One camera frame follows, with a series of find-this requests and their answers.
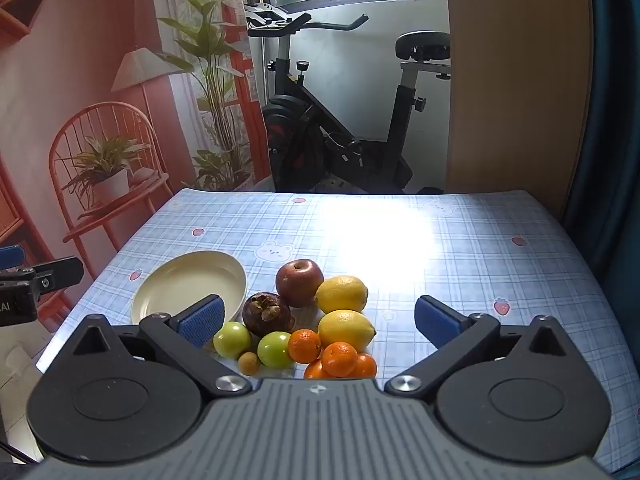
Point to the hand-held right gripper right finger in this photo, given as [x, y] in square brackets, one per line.
[437, 321]

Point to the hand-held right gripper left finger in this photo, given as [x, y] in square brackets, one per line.
[200, 322]

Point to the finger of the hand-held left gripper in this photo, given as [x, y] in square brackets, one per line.
[11, 257]
[62, 272]

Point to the green jujube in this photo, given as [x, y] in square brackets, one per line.
[232, 340]
[274, 350]

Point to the cream round plate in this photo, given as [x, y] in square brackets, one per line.
[190, 280]

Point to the brown longan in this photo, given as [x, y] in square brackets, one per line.
[248, 362]

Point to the dark purple mangosteen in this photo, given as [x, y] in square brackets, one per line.
[265, 315]

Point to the orange mandarin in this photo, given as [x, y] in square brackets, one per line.
[367, 366]
[314, 372]
[304, 346]
[339, 358]

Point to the yellow lemon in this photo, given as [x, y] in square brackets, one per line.
[341, 294]
[346, 329]

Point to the red apple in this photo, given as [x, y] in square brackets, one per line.
[299, 282]

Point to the blue plaid tablecloth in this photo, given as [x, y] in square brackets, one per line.
[450, 260]

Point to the black exercise bike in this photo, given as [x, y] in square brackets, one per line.
[300, 125]

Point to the wooden door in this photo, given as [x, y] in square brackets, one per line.
[515, 85]

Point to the dark blue curtain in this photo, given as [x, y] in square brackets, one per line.
[615, 110]

